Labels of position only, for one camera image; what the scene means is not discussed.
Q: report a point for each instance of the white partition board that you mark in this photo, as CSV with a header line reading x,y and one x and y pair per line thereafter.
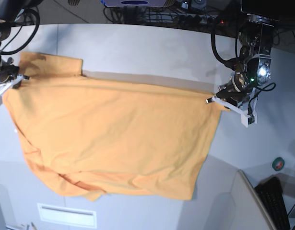
x,y
250,213

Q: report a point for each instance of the black keyboard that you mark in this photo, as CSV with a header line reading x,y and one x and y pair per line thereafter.
x,y
271,194

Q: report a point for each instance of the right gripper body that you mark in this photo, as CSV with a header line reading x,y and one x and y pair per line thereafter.
x,y
8,72

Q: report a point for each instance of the green tape roll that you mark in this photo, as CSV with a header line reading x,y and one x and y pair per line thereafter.
x,y
278,164

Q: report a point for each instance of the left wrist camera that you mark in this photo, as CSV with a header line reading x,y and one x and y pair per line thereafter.
x,y
247,120

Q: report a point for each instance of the orange t-shirt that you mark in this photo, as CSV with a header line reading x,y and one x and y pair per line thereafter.
x,y
91,137

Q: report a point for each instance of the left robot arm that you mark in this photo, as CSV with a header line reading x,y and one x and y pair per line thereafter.
x,y
255,21

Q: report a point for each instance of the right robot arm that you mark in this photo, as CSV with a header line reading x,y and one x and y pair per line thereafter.
x,y
12,13

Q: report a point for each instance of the black power strip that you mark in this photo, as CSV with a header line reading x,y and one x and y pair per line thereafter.
x,y
196,19

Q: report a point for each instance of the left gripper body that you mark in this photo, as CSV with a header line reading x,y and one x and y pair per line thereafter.
x,y
235,94

